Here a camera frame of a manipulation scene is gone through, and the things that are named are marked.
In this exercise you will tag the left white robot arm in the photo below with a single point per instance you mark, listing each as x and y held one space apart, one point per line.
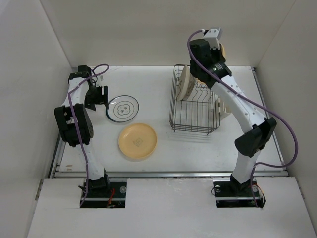
75 126

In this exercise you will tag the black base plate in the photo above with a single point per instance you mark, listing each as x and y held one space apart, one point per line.
112 196

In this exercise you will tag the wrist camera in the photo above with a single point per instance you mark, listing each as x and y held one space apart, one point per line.
99 81
212 36

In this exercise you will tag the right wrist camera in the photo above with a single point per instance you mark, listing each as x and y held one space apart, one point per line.
212 36

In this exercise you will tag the tan plate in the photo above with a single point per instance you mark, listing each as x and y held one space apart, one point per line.
223 51

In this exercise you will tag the yellow plate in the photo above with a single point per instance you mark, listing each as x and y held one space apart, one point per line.
137 141

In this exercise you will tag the beige cutlery holder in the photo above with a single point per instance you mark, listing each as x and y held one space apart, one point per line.
222 109

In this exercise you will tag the white foam board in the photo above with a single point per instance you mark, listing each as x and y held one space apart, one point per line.
170 208

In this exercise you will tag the wire dish rack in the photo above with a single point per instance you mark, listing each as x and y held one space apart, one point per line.
198 113

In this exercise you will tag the white green rimmed plate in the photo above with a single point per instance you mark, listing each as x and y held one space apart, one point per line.
122 108

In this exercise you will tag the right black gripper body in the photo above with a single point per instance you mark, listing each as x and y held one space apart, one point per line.
217 54

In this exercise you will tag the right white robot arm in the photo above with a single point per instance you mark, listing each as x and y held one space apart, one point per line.
209 67

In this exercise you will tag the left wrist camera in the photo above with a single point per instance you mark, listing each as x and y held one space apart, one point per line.
99 81

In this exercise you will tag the beige plate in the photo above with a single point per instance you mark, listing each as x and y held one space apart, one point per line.
184 84

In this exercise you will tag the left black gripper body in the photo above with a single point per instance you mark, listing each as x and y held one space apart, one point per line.
94 94

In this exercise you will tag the white ringed plate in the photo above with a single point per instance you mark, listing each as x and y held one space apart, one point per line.
191 85

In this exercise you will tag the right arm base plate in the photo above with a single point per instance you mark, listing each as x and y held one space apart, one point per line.
230 194

